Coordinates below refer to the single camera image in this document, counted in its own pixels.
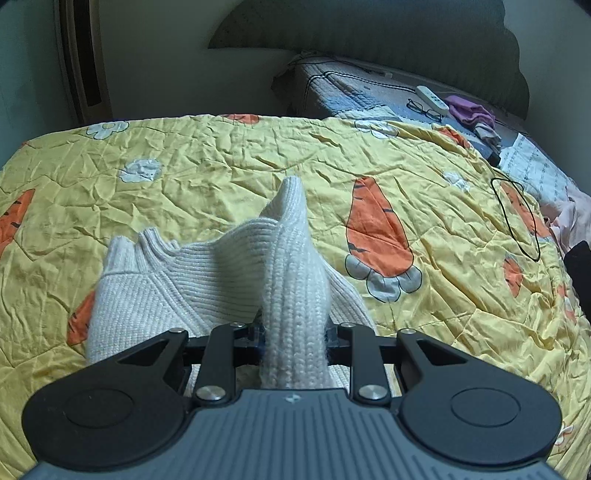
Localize beige tower air conditioner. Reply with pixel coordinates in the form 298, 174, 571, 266
54, 0, 114, 125

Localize grey quilted pillow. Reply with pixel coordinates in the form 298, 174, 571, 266
271, 52, 522, 139

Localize pink cloth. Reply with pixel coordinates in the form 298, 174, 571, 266
542, 189, 591, 254

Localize white power strip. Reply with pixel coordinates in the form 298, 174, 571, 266
416, 85, 450, 114

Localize beige cloth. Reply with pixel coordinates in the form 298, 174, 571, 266
475, 122, 502, 146

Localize dark grey scalloped headboard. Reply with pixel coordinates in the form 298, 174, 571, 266
208, 0, 529, 118

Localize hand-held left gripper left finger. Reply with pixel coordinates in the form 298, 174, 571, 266
115, 322, 264, 407

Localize black frame eyeglasses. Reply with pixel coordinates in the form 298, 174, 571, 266
406, 98, 443, 123

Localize purple cloth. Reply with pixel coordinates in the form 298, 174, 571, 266
444, 93, 496, 129

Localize yellow carrot print blanket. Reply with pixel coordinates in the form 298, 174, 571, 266
0, 113, 591, 462

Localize white patterned sheet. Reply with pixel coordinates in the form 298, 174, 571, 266
499, 134, 583, 208

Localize black cloth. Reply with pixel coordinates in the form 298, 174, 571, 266
563, 240, 591, 305

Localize cream knit sweater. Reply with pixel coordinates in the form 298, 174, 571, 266
85, 175, 377, 398

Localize black cable loop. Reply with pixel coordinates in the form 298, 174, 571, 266
491, 176, 541, 262

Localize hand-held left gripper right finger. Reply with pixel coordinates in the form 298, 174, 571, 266
329, 323, 472, 407

